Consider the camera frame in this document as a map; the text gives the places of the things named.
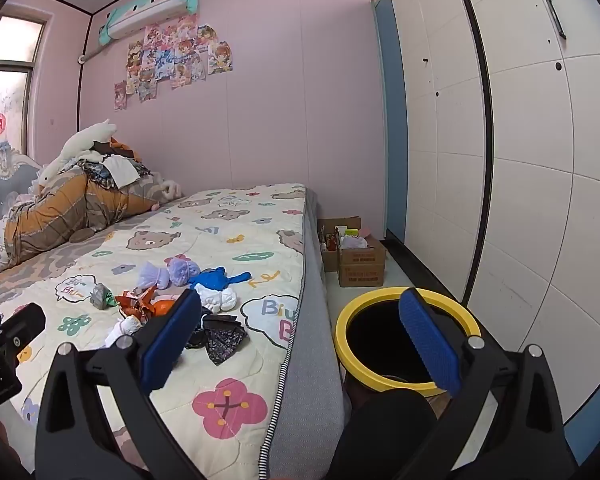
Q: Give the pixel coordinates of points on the large cardboard box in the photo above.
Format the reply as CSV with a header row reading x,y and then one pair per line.
x,y
362,267

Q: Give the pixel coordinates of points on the bed with cartoon quilt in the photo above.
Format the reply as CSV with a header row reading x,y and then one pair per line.
x,y
205,240

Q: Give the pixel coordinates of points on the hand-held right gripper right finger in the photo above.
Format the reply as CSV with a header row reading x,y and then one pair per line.
x,y
430,340

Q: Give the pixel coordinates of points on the window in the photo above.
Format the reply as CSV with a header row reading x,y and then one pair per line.
x,y
10,75

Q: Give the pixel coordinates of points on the large white paper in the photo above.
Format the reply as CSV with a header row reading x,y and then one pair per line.
x,y
217,300

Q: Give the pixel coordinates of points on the grey tufted headboard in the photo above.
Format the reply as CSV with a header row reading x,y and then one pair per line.
x,y
0,175

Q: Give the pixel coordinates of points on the white panelled wardrobe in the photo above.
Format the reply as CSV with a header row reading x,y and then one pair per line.
x,y
530,110

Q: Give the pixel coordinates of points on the blue sock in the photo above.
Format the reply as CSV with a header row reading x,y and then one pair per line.
x,y
210,279

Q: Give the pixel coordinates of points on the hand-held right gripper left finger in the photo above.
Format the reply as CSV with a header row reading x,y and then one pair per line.
x,y
172,340

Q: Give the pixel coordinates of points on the pile of dark clothes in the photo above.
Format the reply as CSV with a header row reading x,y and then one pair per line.
x,y
92,167

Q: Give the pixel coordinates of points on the grey mattress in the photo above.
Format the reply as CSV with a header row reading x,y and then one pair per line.
x,y
310,360

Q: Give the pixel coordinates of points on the orange grey folded quilt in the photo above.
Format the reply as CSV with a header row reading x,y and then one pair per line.
x,y
65,210

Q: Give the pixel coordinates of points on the yellow rimmed black trash bin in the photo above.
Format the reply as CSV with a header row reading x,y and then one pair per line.
x,y
350,310

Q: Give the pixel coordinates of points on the black patterned cloth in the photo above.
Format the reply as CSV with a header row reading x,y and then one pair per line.
x,y
220,342

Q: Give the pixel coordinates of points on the air conditioner with teal cover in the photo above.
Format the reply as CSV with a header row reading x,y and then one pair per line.
x,y
140,10

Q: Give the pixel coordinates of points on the orange plastic piece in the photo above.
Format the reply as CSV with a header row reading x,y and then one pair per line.
x,y
165,307

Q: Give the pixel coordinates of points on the white pink plush toy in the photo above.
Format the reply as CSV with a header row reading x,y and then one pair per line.
x,y
170,190

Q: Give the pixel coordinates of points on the white goose plush toy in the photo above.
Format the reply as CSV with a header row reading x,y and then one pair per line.
x,y
80,142

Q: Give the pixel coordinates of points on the person's black trouser leg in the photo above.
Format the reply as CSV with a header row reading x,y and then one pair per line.
x,y
380,435

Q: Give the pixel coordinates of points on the grey patterned bed sheet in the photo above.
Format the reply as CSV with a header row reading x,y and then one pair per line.
x,y
30,270

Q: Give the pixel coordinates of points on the orange cloth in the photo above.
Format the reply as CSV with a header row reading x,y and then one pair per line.
x,y
135,302

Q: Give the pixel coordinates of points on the white air conditioner pipe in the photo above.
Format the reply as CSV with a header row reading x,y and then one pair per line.
x,y
92,54

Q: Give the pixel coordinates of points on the purple socks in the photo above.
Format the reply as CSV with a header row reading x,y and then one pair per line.
x,y
182,270

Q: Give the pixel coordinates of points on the brown round plush piece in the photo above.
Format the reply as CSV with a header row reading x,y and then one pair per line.
x,y
83,235

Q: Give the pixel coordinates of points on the group of anime wall posters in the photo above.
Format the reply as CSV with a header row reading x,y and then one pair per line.
x,y
180,55

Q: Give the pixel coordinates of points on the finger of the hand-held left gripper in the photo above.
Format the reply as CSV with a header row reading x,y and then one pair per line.
x,y
25,325

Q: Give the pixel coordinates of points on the white plastic bag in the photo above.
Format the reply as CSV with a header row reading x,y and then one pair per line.
x,y
354,242

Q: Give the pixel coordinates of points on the grey wrapper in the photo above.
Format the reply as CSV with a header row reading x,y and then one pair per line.
x,y
100,297

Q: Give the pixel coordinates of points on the small white tissue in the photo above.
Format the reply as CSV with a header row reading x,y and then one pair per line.
x,y
122,330

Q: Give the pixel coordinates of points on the white folded cloth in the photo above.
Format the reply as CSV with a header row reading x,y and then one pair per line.
x,y
122,170

